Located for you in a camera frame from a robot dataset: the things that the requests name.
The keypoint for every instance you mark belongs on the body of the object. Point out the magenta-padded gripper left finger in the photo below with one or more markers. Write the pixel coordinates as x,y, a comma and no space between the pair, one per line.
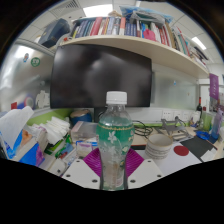
80,171

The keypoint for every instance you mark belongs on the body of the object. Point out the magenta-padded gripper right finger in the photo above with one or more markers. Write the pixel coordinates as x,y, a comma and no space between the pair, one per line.
146,171

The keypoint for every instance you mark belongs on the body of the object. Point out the green-labelled clear drink bottle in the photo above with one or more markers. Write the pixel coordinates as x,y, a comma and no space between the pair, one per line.
115,133

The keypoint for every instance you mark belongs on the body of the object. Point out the purple translucent water bottle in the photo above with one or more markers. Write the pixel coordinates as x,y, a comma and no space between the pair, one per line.
216,126

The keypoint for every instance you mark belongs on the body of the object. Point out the white purple small packet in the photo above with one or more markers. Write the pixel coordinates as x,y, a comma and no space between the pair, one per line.
85,148

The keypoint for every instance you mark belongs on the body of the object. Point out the white patterned ceramic mug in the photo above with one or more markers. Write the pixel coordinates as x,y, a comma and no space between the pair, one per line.
158,146

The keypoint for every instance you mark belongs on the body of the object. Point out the white paper sheet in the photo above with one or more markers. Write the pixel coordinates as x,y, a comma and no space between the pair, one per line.
176,163

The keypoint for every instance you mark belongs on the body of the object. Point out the flat round red coaster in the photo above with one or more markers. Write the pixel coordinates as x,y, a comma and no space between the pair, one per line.
181,150

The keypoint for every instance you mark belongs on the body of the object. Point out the clear plastic box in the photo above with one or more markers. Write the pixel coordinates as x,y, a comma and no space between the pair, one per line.
83,130

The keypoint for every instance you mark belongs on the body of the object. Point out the white napkin stack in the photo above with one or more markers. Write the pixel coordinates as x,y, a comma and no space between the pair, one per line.
56,130

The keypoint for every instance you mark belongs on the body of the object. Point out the grey metal laptop stand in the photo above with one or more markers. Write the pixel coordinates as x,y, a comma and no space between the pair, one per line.
173,128

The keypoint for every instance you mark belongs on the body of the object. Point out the round blue container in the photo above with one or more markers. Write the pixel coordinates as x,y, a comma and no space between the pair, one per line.
80,117

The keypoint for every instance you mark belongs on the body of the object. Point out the black desk mat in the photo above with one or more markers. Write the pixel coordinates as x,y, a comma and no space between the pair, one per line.
196,145

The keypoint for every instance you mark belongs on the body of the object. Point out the white ceramic jar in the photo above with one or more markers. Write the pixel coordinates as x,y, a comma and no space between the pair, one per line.
196,117

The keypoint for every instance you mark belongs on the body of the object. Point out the green translucent tumbler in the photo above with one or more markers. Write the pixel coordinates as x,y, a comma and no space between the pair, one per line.
207,121

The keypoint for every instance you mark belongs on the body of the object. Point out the blue tissue box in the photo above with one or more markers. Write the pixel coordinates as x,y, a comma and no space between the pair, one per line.
15,123

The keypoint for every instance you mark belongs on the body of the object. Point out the dark wine bottle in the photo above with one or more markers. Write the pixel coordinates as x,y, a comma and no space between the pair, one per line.
199,108

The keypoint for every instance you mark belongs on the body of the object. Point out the black computer monitor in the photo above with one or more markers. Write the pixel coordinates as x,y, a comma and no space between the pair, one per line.
83,76

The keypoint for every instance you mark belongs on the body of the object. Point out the colourful photo poster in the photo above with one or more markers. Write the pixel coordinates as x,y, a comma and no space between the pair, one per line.
216,105

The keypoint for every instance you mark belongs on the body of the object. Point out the purple hanging banner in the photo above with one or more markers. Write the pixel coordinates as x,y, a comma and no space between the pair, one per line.
214,86

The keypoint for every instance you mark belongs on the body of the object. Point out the round green sticker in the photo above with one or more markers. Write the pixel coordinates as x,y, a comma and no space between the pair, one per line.
35,62

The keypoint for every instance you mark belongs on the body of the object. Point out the ceiling lights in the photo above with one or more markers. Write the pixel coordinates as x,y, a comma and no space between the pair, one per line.
98,10

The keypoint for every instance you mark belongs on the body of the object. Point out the white wall socket strip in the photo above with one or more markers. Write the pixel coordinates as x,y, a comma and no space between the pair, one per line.
168,115

